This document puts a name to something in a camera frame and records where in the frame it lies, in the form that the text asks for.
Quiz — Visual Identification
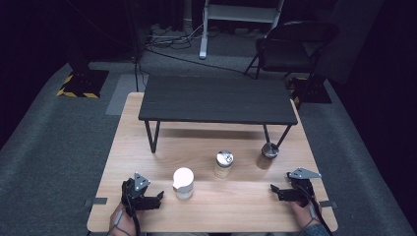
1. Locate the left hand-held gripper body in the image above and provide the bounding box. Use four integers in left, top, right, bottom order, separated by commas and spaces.
120, 172, 152, 218

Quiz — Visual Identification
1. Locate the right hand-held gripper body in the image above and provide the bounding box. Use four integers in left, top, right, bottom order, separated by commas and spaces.
286, 167, 323, 208

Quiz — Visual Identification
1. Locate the white-lidded glass jar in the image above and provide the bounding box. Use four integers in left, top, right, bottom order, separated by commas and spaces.
171, 166, 196, 201

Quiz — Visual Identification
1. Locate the dark jar silver lid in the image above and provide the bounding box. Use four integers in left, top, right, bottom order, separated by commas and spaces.
256, 142, 280, 171

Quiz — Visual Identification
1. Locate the silver-lidded jar yellow powder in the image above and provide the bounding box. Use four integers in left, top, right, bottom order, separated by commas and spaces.
213, 149, 235, 180

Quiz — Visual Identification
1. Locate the black shelf riser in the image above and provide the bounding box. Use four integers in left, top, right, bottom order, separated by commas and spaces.
138, 75, 299, 154

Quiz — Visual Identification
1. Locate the person's right hand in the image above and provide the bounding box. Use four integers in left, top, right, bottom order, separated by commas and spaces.
289, 199, 321, 230

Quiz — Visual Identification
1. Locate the person's left hand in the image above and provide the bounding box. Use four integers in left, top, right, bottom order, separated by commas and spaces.
109, 201, 146, 236

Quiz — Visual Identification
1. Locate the black hazard-striped stand base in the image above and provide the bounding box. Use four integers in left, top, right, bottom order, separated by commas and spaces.
286, 76, 333, 106
55, 63, 110, 99

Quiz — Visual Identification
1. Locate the black stand pole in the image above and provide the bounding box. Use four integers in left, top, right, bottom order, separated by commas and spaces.
124, 0, 147, 93

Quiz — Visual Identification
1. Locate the black folding chair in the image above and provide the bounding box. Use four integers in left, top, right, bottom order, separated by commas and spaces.
243, 20, 340, 82

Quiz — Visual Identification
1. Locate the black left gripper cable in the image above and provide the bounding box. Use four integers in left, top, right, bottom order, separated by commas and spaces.
124, 183, 143, 236

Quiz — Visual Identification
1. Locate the bundle of floor cables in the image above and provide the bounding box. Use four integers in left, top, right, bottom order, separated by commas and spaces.
144, 22, 248, 75

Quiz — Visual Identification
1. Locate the white metal stand frame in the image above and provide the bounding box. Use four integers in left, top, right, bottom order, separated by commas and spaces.
198, 0, 286, 61

